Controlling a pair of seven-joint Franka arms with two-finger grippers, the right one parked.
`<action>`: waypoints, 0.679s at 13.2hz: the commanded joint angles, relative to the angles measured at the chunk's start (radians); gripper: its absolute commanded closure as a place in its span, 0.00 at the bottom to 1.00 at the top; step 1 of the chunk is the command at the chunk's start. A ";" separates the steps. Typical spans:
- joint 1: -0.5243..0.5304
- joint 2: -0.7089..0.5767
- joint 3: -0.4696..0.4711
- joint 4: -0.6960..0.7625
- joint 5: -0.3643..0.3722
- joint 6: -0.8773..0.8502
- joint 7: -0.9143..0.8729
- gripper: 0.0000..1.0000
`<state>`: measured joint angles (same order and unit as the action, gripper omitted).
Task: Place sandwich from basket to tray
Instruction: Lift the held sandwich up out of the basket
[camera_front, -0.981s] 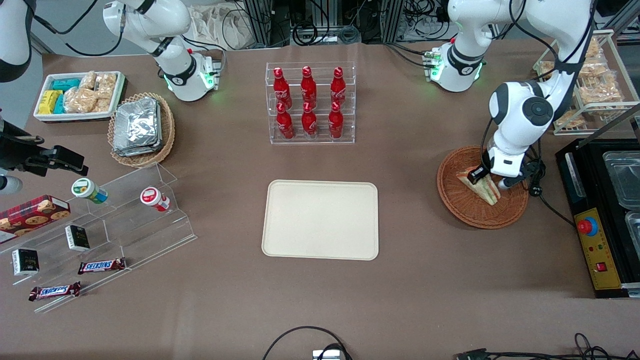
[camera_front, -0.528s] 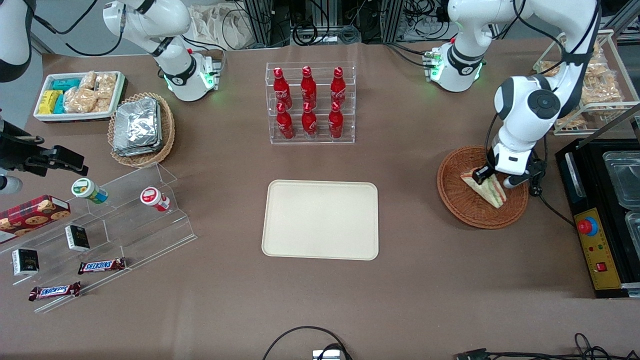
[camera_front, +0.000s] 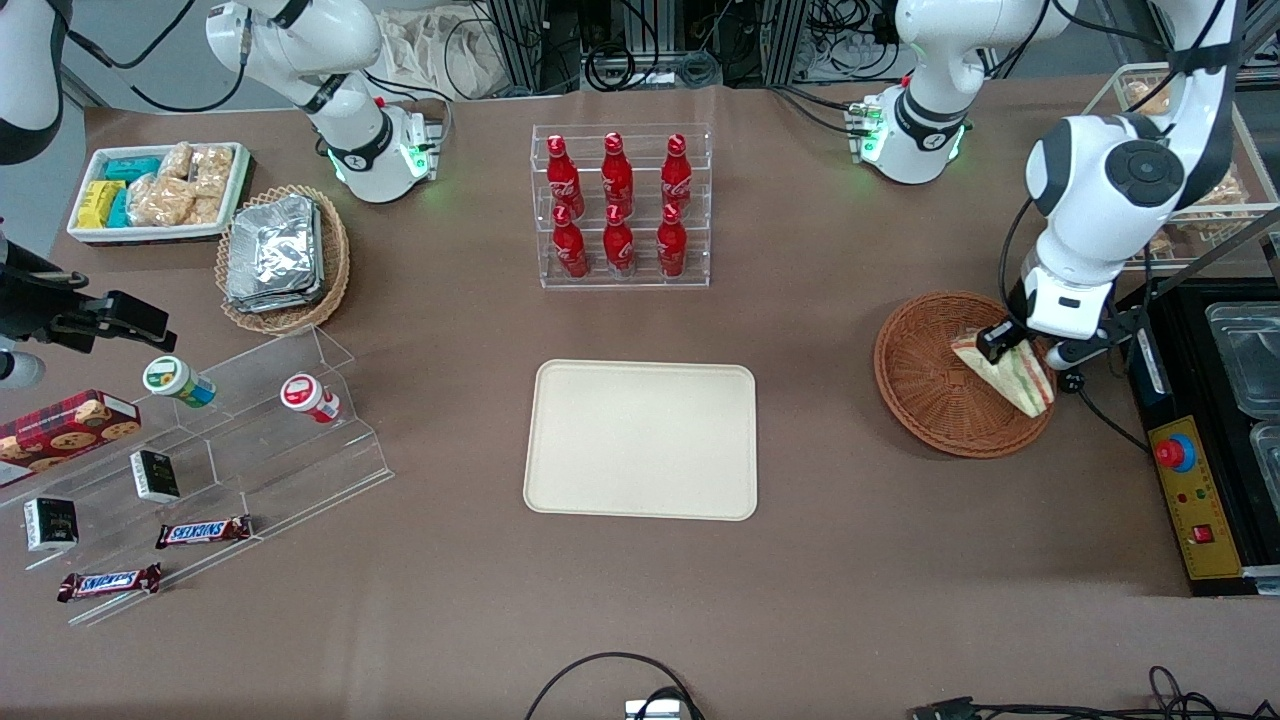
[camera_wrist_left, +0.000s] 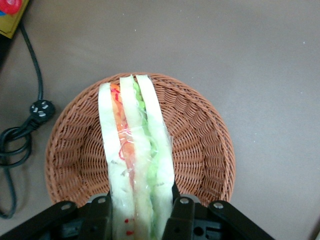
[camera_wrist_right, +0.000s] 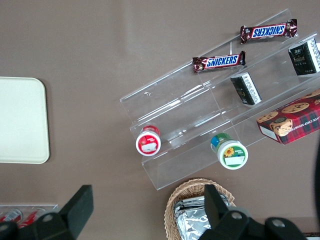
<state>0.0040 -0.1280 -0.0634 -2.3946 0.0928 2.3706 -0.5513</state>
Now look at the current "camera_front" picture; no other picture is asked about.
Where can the oval tan wicker basket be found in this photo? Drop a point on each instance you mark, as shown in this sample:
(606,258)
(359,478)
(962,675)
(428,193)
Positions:
(335,250)

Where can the beige plastic tray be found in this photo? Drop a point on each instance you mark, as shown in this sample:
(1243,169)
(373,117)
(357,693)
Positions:
(640,440)

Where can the grey metal bar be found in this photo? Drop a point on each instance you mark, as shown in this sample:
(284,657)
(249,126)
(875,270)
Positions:
(1220,250)

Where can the small black box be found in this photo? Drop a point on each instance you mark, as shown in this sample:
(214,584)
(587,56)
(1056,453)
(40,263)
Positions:
(155,476)
(50,524)

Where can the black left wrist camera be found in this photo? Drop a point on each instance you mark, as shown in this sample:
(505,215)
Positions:
(1000,341)

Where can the red cookie box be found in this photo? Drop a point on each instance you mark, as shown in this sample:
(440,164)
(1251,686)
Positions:
(60,430)

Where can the green lid yogurt cup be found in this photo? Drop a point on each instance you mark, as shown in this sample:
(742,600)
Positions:
(172,378)

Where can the large clear plastic container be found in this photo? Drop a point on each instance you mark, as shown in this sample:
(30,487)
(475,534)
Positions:
(1250,350)

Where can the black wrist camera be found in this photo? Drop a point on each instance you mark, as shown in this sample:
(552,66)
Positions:
(1000,341)
(135,318)

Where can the silver foil pack stack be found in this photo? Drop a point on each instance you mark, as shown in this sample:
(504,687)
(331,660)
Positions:
(275,255)

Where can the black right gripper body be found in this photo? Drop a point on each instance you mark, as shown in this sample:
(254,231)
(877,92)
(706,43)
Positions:
(28,305)

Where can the yellow snack pack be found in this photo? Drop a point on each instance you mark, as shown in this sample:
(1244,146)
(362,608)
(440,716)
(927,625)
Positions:
(98,203)

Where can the red cola bottle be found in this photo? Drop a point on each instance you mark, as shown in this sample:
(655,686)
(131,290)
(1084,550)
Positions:
(617,172)
(619,246)
(570,248)
(677,172)
(562,175)
(672,246)

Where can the small silver device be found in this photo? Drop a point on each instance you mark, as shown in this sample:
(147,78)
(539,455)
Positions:
(655,710)

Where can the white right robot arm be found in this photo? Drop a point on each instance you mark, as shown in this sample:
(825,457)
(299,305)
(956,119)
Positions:
(300,40)

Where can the clear acrylic stepped display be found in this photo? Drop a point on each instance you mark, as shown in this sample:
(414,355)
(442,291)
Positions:
(260,470)

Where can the round brown wicker basket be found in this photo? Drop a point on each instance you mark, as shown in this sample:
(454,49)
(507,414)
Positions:
(925,390)

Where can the yellow control box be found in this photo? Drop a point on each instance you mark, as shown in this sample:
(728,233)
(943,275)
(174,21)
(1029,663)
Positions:
(1205,500)

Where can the snickers chocolate bar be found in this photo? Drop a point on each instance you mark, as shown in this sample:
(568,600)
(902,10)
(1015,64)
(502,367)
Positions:
(108,582)
(205,531)

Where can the bagged snack in rack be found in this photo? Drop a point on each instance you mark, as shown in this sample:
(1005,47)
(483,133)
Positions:
(1222,190)
(1162,244)
(1145,97)

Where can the small clear plastic container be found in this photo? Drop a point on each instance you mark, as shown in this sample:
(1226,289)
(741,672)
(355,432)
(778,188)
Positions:
(1268,465)

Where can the clear acrylic bottle rack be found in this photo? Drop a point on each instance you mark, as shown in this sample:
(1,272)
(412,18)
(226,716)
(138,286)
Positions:
(700,150)

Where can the black appliance housing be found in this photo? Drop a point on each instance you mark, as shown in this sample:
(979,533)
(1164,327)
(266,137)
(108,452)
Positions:
(1240,450)

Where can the teal snack pack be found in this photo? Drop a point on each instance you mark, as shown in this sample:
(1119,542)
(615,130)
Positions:
(132,168)
(119,208)

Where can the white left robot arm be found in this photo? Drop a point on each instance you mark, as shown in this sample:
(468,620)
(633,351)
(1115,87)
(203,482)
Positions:
(1100,190)

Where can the red lid yogurt cup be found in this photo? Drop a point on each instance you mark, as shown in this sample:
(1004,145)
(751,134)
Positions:
(305,394)

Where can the white rectangular snack tray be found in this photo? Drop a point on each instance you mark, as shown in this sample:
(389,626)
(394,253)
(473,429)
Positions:
(90,232)

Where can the bagged rice cracker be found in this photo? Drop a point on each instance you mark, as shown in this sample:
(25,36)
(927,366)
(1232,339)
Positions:
(211,172)
(160,200)
(176,162)

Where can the white cloth bag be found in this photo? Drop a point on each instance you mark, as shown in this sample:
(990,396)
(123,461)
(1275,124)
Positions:
(440,50)

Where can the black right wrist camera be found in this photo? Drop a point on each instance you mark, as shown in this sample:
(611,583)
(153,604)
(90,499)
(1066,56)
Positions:
(135,318)

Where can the red emergency stop button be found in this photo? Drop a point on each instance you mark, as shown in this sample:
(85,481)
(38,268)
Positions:
(1175,452)

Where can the triangle sandwich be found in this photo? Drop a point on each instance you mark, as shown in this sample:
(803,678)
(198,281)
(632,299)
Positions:
(1025,385)

